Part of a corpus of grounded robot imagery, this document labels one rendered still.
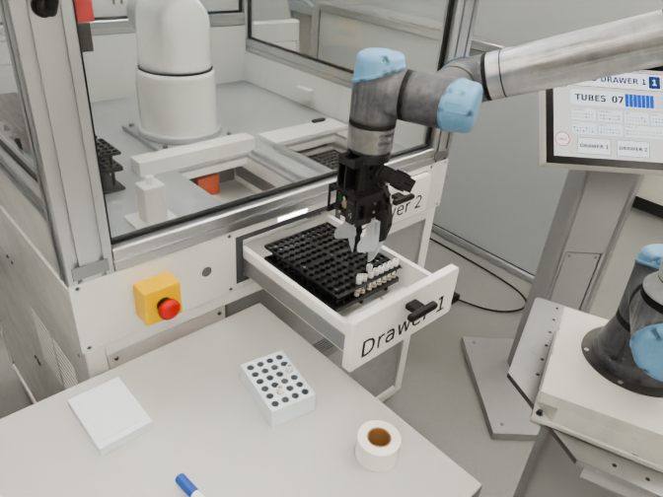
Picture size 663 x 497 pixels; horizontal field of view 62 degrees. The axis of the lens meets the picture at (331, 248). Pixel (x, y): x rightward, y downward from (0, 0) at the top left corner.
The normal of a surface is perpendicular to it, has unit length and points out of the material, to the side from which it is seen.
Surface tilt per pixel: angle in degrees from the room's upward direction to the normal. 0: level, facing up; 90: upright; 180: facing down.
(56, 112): 90
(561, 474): 90
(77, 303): 90
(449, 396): 0
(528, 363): 0
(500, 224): 90
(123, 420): 0
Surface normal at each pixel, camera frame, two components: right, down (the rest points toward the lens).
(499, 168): -0.74, 0.30
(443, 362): 0.07, -0.85
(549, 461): -0.47, 0.43
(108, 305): 0.67, 0.43
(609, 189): 0.01, 0.52
